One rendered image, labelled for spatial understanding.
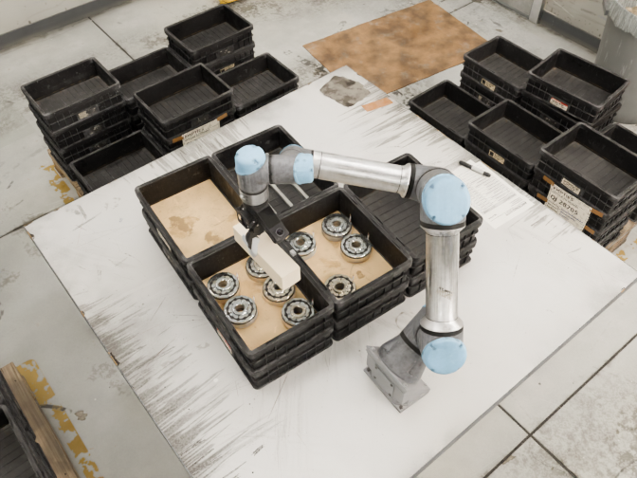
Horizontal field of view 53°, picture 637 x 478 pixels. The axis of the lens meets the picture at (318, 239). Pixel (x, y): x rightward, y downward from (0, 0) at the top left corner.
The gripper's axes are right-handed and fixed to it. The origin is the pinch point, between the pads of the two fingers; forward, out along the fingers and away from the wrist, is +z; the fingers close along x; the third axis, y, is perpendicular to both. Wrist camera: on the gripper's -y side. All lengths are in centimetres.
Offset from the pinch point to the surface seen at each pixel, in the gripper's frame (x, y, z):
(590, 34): -315, 82, 99
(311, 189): -40, 31, 26
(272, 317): 3.5, -4.9, 25.9
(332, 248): -28.4, 4.6, 25.9
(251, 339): 13.0, -7.2, 25.9
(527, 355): -55, -61, 39
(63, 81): -8, 194, 54
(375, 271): -33.1, -12.2, 26.0
